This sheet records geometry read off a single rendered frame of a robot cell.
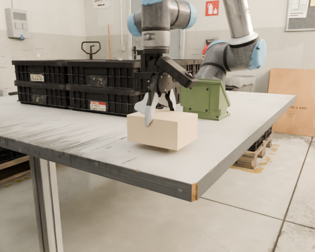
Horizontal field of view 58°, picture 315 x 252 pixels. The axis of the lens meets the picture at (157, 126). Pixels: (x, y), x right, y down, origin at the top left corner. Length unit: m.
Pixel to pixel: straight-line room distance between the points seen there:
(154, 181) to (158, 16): 0.41
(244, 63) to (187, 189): 0.73
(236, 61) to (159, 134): 0.59
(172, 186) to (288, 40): 3.69
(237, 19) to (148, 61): 0.49
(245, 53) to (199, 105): 0.27
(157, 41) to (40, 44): 4.55
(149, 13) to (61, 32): 4.81
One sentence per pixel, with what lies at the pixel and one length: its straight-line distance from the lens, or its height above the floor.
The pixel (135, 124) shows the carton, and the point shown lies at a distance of 0.78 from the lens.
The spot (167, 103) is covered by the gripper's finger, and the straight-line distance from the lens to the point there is 0.85.
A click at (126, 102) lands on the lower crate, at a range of 1.20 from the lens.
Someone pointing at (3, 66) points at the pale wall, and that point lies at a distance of 4.88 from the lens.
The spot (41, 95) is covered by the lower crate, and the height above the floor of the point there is 0.76.
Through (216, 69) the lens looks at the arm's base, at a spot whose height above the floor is 0.90.
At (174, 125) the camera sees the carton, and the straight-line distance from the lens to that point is 0.72.
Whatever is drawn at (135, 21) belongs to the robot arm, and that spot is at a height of 1.06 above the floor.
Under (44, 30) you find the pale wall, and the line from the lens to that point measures 5.32.
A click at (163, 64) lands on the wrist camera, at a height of 0.93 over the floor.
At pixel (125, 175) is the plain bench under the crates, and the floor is 0.68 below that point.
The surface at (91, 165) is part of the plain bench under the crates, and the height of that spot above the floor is 0.68.
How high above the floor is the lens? 0.95
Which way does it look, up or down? 14 degrees down
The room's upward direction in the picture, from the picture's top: straight up
